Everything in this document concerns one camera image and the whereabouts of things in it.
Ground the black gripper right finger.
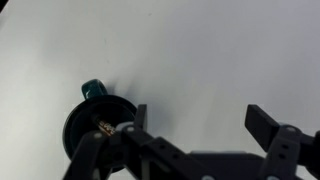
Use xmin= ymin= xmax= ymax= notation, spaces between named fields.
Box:
xmin=244 ymin=103 xmax=320 ymax=180

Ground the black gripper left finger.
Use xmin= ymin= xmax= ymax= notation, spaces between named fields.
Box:
xmin=62 ymin=104 xmax=214 ymax=180

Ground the orange Expo marker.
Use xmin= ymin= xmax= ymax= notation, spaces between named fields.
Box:
xmin=94 ymin=114 xmax=118 ymax=137

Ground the dark green enamel mug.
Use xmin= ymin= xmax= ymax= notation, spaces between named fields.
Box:
xmin=62 ymin=78 xmax=138 ymax=174

